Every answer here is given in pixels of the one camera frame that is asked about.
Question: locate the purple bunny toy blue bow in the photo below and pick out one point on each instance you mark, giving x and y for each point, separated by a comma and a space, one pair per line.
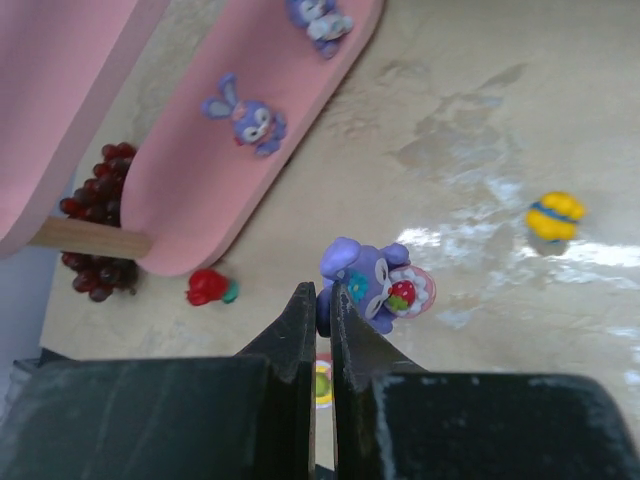
323, 21

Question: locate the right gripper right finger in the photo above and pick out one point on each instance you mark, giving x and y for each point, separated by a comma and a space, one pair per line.
395, 420

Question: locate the yellow minion toy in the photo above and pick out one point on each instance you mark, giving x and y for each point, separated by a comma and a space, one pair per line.
555, 217

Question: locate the pink three-tier wooden shelf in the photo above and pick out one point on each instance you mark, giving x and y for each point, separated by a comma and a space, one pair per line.
192, 186

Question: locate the red strawberry toy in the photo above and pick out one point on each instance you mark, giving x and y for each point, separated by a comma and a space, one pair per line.
207, 285

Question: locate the red grape bunch on table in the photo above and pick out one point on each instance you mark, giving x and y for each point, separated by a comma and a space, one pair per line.
98, 201

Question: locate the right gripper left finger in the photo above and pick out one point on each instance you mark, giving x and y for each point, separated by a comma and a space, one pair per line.
247, 416

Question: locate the pink toy with green center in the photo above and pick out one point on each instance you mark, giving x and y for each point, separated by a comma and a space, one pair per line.
323, 381

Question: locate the purple bunny toy with strawberry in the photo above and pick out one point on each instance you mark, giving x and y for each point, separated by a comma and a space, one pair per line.
382, 283

